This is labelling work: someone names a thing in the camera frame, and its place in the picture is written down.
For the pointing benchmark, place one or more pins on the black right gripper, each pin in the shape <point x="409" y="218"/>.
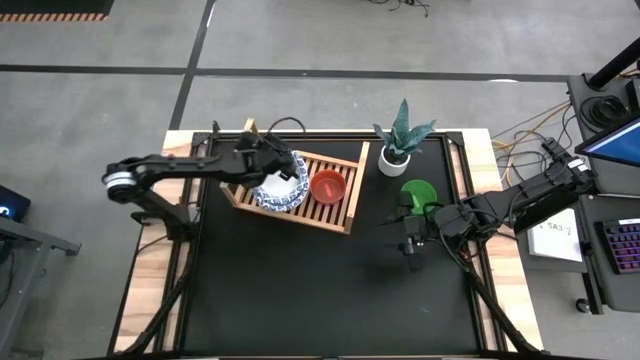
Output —
<point x="420" y="225"/>

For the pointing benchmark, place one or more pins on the blue screen monitor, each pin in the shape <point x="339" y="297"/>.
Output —
<point x="620" y="145"/>

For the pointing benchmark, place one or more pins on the snake plant in white pot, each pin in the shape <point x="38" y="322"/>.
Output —
<point x="395" y="165"/>

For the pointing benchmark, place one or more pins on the wooden slatted shelf rack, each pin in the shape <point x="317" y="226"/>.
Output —
<point x="320" y="221"/>

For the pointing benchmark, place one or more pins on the white paper notepad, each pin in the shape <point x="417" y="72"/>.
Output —
<point x="555" y="247"/>

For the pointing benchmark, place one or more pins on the black caster wheel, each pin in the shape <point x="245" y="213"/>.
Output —
<point x="582" y="305"/>

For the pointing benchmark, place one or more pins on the black power strip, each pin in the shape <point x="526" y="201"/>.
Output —
<point x="550" y="145"/>

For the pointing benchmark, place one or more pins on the black floor mat orange stripes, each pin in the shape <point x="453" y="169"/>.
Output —
<point x="50" y="6"/>

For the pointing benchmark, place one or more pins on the purple backlit keyboard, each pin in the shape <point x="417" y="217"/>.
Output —
<point x="625" y="247"/>

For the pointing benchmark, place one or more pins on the black table mat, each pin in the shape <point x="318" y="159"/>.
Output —
<point x="300" y="300"/>

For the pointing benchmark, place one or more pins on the red plastic bowl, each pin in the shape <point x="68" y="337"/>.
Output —
<point x="327" y="190"/>

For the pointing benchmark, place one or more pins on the grey operator desk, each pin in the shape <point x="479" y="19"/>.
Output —
<point x="600" y="285"/>

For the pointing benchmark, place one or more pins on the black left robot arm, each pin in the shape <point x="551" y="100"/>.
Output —
<point x="175" y="164"/>

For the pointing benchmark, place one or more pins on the blue patterned white plate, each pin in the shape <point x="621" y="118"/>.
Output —
<point x="280" y="192"/>

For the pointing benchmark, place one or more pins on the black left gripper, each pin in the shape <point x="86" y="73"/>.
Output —
<point x="260" y="157"/>

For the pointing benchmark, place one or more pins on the green plastic bowl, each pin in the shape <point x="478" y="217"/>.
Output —
<point x="425" y="192"/>

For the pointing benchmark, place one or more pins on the black computer tower blue light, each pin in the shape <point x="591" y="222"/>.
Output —
<point x="12" y="205"/>

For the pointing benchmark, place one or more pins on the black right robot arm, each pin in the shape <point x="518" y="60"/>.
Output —
<point x="540" y="200"/>

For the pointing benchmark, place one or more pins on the black round pole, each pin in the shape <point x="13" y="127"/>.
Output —
<point x="615" y="65"/>

